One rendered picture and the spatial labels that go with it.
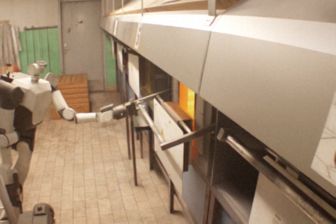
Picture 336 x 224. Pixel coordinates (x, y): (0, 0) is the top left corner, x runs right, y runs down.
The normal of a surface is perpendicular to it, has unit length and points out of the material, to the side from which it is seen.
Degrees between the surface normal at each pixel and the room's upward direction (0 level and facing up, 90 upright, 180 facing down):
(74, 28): 90
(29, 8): 90
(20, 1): 90
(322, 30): 54
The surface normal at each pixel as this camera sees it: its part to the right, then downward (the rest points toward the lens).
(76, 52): 0.29, 0.28
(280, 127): -0.94, -0.09
